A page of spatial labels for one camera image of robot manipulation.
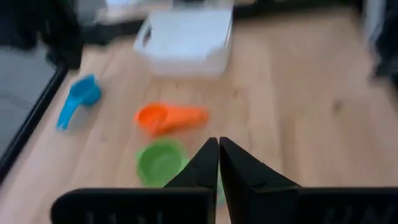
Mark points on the green measuring cup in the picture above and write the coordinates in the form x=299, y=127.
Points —
x=158, y=161

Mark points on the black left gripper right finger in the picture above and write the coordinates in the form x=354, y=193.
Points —
x=280, y=205

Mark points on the orange measuring cup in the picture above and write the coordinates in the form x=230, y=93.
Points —
x=168, y=118

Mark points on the white plastic basket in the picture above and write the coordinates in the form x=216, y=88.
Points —
x=186, y=40

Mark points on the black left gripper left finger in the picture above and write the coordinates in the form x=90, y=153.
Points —
x=155, y=205

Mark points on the light blue measuring cup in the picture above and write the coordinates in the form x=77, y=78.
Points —
x=82, y=91

